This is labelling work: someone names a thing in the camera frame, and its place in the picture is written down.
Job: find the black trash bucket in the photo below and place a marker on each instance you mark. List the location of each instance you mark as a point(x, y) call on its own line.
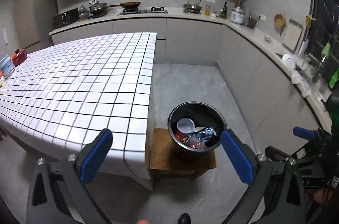
point(196, 126)

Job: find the beige cutting board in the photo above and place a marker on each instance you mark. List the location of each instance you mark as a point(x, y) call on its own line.
point(292, 35)

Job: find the white plate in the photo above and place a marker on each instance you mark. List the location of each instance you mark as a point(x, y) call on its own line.
point(288, 61)

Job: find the white rice cooker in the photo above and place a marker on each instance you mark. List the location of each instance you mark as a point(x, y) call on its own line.
point(238, 13)

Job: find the frying pan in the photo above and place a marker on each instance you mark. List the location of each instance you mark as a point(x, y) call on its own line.
point(126, 5)

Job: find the red paper cup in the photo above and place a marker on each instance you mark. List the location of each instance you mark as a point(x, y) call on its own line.
point(198, 129)

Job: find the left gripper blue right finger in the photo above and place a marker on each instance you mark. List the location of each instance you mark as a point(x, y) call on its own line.
point(241, 156)

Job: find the white blue tissue canister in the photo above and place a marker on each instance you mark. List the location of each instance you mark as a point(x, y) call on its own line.
point(7, 66)

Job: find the black utensil holder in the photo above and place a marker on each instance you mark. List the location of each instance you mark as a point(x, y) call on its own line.
point(252, 20)

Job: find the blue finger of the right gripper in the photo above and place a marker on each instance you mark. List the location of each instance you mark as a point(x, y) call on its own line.
point(304, 133)

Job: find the black lidded wok pot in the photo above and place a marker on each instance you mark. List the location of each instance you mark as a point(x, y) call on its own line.
point(98, 9)

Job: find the dark wine bottle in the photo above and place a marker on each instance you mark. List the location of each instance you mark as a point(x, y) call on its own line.
point(224, 11)

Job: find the white dish cloth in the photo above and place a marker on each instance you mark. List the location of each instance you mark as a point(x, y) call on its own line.
point(298, 80)

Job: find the black microwave oven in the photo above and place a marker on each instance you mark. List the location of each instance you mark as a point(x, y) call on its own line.
point(66, 18)

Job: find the person right hand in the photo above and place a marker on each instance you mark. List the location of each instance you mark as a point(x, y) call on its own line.
point(320, 196)

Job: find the black shoe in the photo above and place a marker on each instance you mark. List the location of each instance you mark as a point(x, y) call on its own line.
point(184, 219)

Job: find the lower counter cabinets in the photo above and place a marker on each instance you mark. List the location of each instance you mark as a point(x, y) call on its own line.
point(260, 83)

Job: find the yellow oil bottle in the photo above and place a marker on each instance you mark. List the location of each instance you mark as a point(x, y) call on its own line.
point(207, 10)

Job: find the metal kettle on burner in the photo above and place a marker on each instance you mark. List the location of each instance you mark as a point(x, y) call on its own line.
point(192, 6)

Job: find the blue pepsi can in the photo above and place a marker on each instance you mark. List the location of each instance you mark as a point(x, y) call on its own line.
point(207, 134)

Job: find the green ceramic vase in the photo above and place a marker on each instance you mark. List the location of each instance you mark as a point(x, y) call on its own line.
point(83, 12)

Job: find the small white bowl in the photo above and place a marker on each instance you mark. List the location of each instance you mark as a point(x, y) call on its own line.
point(267, 38)

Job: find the blue paper cup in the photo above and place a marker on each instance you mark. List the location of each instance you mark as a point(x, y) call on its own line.
point(185, 125)

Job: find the beige refrigerator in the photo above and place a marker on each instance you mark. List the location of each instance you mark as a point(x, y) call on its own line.
point(33, 21)

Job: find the clear bag with red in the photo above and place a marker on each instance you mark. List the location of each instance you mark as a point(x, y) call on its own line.
point(195, 141)

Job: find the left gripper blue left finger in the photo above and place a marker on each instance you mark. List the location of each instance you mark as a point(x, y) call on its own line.
point(93, 155)

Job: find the small red pot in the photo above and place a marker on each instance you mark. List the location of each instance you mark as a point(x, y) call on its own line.
point(19, 57)

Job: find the black gas stove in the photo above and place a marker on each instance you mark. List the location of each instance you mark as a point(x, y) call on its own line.
point(144, 11)

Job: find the round bamboo basket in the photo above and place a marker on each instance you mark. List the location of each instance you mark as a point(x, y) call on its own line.
point(279, 23)

